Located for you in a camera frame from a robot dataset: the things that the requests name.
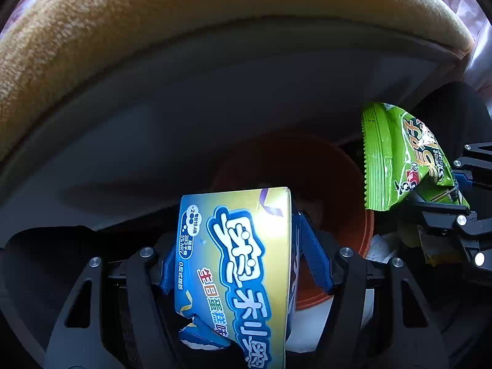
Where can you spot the yellow snack packet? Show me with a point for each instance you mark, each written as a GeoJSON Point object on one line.
{"type": "Point", "coordinates": [430, 251]}

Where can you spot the white sheer curtain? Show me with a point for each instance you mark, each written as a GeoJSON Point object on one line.
{"type": "Point", "coordinates": [478, 65]}

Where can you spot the lime green snack packet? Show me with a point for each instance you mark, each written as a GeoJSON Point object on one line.
{"type": "Point", "coordinates": [388, 153]}

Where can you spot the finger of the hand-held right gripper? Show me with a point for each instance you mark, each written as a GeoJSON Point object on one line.
{"type": "Point", "coordinates": [476, 165]}
{"type": "Point", "coordinates": [442, 219]}

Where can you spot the red-brown plastic bin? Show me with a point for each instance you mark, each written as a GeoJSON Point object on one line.
{"type": "Point", "coordinates": [326, 176]}

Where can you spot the floral plush blanket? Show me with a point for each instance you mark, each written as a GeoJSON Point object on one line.
{"type": "Point", "coordinates": [153, 15]}

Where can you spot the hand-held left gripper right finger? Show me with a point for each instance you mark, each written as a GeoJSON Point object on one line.
{"type": "Point", "coordinates": [312, 255]}

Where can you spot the grey storage bin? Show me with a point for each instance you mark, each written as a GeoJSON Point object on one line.
{"type": "Point", "coordinates": [153, 123]}

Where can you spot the blue cookie box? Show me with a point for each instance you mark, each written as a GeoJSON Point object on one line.
{"type": "Point", "coordinates": [230, 246]}

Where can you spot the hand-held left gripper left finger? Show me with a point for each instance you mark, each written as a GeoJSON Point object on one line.
{"type": "Point", "coordinates": [166, 273]}

